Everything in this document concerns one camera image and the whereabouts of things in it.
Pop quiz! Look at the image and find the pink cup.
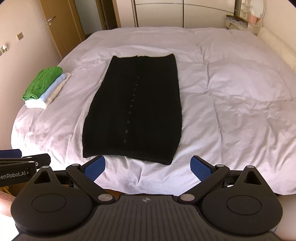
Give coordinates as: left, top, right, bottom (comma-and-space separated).
247, 14, 257, 25

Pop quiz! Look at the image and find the black knit garment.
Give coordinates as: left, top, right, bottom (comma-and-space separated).
82, 54, 182, 165

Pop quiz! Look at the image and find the green folded towel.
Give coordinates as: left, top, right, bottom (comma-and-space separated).
22, 66, 63, 101

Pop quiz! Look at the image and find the wooden door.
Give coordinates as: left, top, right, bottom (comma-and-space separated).
40, 0, 85, 58

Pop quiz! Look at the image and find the white bedside table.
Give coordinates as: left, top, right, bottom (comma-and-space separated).
225, 15, 260, 35

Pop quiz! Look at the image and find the light blue folded cloth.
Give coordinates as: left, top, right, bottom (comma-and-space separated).
39, 73, 67, 101

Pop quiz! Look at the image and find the beige folded cloth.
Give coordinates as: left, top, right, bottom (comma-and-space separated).
45, 73, 71, 107

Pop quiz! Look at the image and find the white folded cloth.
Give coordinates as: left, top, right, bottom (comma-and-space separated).
25, 98, 49, 109

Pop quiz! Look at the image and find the white wardrobe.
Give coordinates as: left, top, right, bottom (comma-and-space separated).
113, 0, 235, 29

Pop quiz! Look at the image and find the wall switch plate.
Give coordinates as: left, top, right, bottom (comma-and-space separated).
16, 32, 23, 41

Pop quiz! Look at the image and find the wall socket plate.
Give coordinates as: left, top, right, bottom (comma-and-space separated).
0, 44, 8, 56

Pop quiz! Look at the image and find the white headboard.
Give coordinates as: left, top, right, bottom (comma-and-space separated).
257, 27, 296, 72

